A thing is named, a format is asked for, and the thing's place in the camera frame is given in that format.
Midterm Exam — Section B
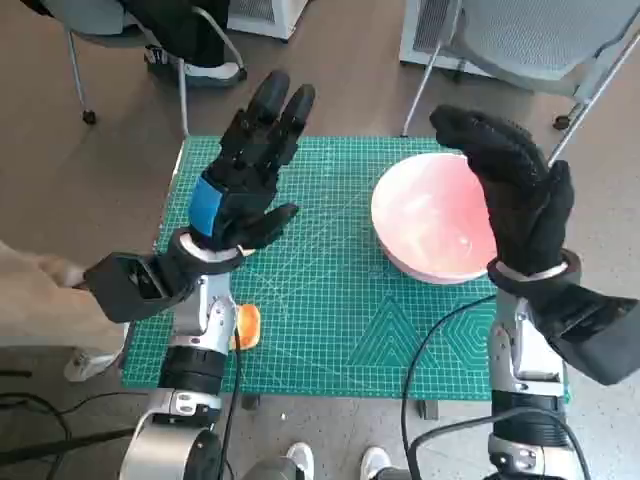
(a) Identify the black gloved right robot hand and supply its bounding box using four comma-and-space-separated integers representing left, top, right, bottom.
429, 104, 575, 277

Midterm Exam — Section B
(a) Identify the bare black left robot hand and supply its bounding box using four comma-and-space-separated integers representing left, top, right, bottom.
187, 69, 317, 254

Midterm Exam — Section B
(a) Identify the pink bowl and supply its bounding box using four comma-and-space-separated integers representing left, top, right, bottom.
370, 153, 499, 285

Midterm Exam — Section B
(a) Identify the long braided toy bread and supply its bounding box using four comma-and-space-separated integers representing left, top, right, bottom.
229, 303, 263, 351

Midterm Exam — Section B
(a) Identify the green cutting mat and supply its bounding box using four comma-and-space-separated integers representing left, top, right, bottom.
121, 135, 501, 402

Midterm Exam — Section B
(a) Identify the person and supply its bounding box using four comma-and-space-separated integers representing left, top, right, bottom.
112, 0, 249, 87
0, 239, 126, 384

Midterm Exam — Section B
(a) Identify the grey mesh office chair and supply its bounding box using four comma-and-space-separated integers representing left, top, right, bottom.
402, 0, 640, 166

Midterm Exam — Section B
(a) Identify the white cabinet with vent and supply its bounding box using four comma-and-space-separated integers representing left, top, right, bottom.
399, 0, 496, 76

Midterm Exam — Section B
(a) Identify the white left shoe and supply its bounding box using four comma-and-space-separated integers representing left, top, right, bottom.
285, 442, 315, 480

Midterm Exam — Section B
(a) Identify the white shoe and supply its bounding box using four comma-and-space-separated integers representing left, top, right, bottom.
360, 446, 391, 480
285, 442, 315, 480

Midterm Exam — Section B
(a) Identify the white right shoe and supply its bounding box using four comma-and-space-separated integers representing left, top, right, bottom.
360, 446, 391, 480

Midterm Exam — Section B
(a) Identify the long black floor bar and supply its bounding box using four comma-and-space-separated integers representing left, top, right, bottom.
0, 428, 139, 465

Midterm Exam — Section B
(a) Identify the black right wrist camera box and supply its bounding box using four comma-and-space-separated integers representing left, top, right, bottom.
529, 279, 640, 386

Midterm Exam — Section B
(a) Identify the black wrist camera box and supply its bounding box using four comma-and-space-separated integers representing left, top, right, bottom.
529, 279, 640, 386
82, 252, 201, 325

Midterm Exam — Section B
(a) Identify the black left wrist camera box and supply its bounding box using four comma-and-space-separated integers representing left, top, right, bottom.
82, 252, 201, 325

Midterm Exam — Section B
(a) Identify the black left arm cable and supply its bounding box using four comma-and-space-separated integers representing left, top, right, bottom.
217, 299, 246, 480

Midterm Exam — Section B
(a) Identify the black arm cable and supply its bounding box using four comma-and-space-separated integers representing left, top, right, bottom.
217, 299, 246, 480
399, 294, 594, 480

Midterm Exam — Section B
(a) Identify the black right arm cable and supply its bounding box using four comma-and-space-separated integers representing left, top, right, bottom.
399, 294, 594, 480

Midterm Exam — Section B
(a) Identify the black floor cable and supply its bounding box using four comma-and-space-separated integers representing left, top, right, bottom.
0, 389, 151, 480

